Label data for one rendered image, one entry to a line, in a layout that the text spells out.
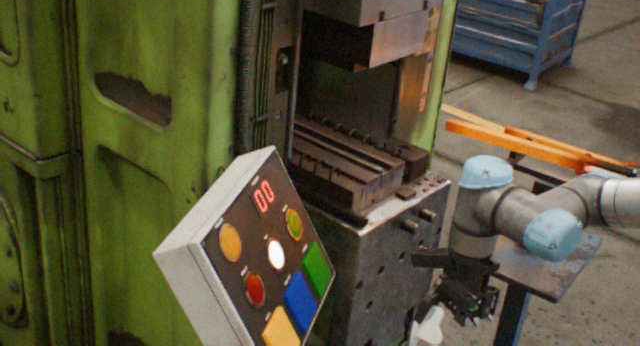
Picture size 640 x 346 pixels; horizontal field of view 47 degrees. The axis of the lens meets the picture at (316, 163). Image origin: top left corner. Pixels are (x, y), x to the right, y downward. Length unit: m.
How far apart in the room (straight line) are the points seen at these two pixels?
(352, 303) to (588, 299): 1.70
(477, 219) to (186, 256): 0.44
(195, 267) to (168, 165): 0.52
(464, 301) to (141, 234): 0.90
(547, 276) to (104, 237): 1.16
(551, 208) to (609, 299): 2.23
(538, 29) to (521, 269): 3.45
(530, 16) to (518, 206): 4.33
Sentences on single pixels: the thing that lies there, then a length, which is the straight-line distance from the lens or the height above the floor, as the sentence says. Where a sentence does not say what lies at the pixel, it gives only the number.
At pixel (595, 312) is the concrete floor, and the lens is 3.21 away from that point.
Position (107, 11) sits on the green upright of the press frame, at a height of 1.30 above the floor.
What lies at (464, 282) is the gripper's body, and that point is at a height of 1.08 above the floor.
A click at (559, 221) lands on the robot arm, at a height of 1.26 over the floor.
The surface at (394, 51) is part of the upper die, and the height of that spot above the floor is 1.29.
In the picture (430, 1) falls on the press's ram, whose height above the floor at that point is 1.38.
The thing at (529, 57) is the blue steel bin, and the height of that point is 0.21.
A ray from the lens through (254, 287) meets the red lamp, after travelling 1.13.
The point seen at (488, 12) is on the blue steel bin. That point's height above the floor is 0.45.
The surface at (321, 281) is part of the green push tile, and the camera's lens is 1.32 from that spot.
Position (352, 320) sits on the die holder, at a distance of 1.77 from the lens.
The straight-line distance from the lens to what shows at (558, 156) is 1.62.
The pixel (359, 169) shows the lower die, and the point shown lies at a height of 0.99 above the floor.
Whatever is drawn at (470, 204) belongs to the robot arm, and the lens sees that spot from 1.14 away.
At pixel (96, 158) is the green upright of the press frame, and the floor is 0.96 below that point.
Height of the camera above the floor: 1.77
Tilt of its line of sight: 27 degrees down
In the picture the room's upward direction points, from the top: 6 degrees clockwise
